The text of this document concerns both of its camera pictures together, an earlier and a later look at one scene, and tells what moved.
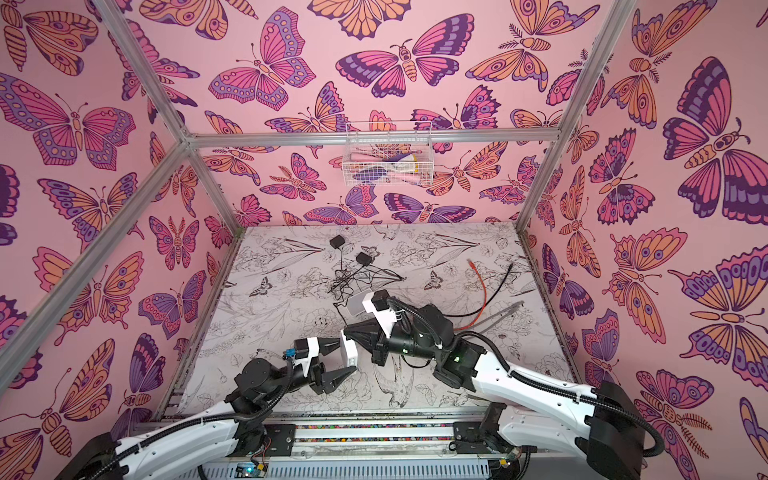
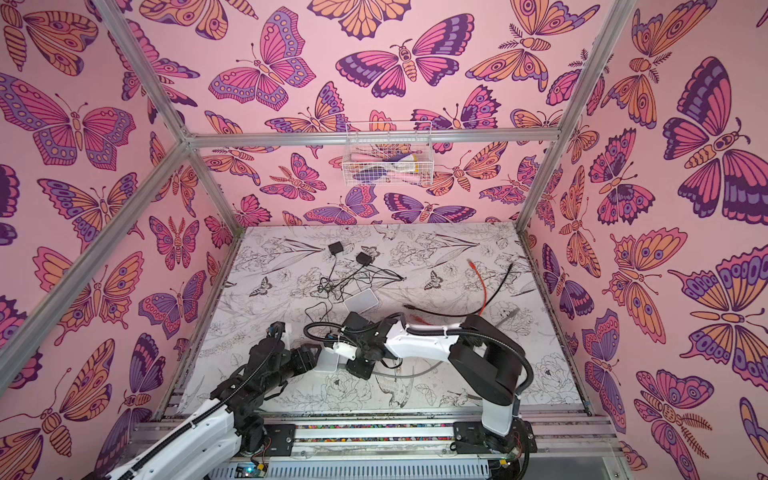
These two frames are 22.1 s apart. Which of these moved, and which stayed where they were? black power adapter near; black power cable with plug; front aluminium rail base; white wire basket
Moved: black power cable with plug
Stayed: black power adapter near; front aluminium rail base; white wire basket
